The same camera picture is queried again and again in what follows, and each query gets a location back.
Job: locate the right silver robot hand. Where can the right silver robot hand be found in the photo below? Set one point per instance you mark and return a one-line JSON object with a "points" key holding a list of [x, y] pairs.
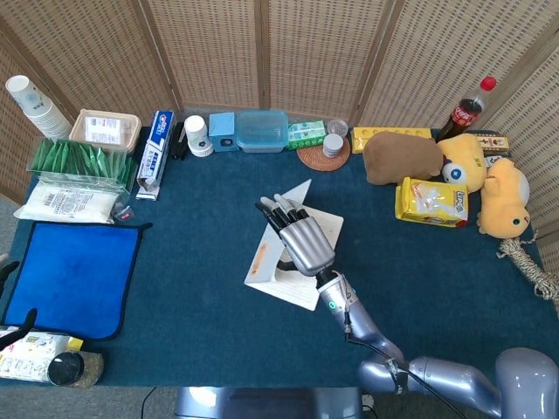
{"points": [[305, 244]]}

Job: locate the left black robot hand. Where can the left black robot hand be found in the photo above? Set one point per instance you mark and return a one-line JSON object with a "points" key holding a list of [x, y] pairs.
{"points": [[22, 329]]}

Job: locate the white paper booklet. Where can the white paper booklet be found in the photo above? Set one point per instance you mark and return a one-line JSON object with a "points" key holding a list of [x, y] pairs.
{"points": [[262, 264]]}

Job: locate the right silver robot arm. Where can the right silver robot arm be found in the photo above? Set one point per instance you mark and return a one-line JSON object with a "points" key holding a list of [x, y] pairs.
{"points": [[371, 336]]}

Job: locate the printed white carton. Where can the printed white carton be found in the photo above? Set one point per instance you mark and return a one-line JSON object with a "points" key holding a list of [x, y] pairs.
{"points": [[30, 358]]}

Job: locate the can with black lid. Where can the can with black lid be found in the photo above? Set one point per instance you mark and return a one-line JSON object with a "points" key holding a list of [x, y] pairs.
{"points": [[65, 370]]}

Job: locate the blue microfiber cloth black trim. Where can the blue microfiber cloth black trim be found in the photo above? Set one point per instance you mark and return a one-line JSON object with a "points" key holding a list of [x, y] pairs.
{"points": [[70, 279]]}

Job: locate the round rattan coaster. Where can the round rattan coaster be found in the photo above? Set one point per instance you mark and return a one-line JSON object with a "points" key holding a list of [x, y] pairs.
{"points": [[314, 160]]}

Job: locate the small white jar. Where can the small white jar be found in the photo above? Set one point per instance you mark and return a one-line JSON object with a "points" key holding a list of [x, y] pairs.
{"points": [[333, 145]]}

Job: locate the green tissue pack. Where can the green tissue pack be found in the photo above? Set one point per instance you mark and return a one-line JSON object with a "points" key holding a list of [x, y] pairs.
{"points": [[305, 135]]}

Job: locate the dark teal table carpet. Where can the dark teal table carpet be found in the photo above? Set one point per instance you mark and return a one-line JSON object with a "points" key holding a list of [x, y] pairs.
{"points": [[209, 305]]}

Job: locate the clear container blue lid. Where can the clear container blue lid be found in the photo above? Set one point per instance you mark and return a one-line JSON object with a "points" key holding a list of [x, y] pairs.
{"points": [[262, 131]]}

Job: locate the small clear plastic cup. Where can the small clear plastic cup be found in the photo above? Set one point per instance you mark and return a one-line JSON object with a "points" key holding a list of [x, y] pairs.
{"points": [[337, 126]]}

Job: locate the brown plush toy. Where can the brown plush toy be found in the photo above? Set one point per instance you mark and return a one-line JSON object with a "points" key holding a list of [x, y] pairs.
{"points": [[402, 159]]}

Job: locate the yellow snack bag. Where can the yellow snack bag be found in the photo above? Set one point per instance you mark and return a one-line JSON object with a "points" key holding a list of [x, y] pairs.
{"points": [[432, 203]]}

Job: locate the white powder bag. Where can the white powder bag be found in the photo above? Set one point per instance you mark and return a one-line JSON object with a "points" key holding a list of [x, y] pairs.
{"points": [[65, 203]]}

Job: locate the yellow block toy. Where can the yellow block toy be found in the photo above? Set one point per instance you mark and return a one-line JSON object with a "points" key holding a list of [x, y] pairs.
{"points": [[384, 132]]}

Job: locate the light blue speaker box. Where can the light blue speaker box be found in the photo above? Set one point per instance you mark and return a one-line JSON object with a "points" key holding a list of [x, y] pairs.
{"points": [[222, 131]]}

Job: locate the paper cup stack flower print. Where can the paper cup stack flower print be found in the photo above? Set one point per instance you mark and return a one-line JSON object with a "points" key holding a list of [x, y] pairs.
{"points": [[197, 135]]}

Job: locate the black stapler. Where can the black stapler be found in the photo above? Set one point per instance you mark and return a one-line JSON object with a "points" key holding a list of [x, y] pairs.
{"points": [[179, 144]]}

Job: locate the silver robot torso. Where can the silver robot torso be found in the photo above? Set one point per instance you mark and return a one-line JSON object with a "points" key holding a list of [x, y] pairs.
{"points": [[262, 403]]}

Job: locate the blue white toothpaste box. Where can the blue white toothpaste box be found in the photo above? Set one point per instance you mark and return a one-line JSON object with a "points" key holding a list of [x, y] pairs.
{"points": [[155, 153]]}

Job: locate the clear box green tea packets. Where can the clear box green tea packets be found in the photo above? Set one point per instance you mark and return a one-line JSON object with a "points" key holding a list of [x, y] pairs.
{"points": [[78, 161]]}

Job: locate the yellow plush with big eye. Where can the yellow plush with big eye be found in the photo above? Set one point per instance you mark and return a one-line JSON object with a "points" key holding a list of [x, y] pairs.
{"points": [[465, 161]]}

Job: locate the yellow bear plush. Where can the yellow bear plush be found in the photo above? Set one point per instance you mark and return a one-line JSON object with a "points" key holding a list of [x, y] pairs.
{"points": [[504, 196]]}

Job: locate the cola bottle red cap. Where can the cola bottle red cap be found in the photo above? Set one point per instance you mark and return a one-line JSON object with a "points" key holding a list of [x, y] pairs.
{"points": [[465, 111]]}

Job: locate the wooden printed box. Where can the wooden printed box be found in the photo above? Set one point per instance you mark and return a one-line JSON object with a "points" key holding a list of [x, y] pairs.
{"points": [[493, 143]]}

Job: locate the woven folding screen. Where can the woven folding screen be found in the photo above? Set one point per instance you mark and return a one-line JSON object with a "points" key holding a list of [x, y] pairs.
{"points": [[209, 52]]}

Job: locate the beige lidded lunch box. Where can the beige lidded lunch box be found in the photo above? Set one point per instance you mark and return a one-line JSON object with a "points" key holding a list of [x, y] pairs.
{"points": [[105, 128]]}

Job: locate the tall paper cup stack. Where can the tall paper cup stack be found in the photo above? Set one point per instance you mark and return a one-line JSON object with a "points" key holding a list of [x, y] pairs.
{"points": [[39, 109]]}

